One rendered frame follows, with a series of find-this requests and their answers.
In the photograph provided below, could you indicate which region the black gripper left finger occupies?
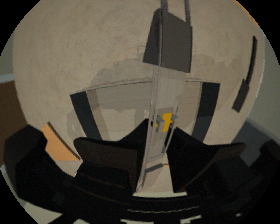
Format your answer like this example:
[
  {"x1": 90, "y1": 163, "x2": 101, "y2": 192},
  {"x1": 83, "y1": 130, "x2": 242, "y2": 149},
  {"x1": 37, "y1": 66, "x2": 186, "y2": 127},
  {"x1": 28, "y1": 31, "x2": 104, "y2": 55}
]
[{"x1": 73, "y1": 119, "x2": 149, "y2": 193}]

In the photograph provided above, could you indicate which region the dark brown spatula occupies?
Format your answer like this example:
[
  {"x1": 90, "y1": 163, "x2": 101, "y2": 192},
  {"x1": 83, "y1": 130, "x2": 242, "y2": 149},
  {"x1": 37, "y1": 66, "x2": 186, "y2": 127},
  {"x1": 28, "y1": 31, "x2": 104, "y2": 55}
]
[{"x1": 232, "y1": 36, "x2": 257, "y2": 113}]

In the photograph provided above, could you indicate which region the wooden board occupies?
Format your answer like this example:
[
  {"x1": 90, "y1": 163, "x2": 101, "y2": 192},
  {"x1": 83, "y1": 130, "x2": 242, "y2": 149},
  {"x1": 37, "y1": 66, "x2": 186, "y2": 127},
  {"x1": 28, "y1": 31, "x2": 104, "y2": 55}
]
[{"x1": 40, "y1": 121, "x2": 80, "y2": 161}]

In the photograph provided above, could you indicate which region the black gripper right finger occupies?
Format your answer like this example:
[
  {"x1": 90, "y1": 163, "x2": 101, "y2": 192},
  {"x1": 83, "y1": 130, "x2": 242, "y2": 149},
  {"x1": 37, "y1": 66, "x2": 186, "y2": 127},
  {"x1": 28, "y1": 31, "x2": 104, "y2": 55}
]
[{"x1": 164, "y1": 127, "x2": 246, "y2": 193}]

